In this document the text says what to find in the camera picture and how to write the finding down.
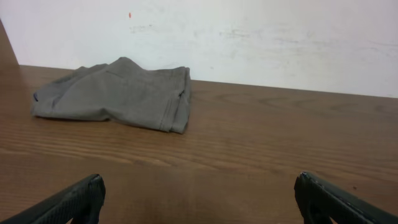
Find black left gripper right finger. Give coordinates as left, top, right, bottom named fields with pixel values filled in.
left=294, top=172, right=397, bottom=224

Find folded grey shorts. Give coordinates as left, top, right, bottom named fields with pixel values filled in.
left=30, top=57, right=191, bottom=134

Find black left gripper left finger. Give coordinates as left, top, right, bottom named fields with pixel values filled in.
left=1, top=174, right=106, bottom=224

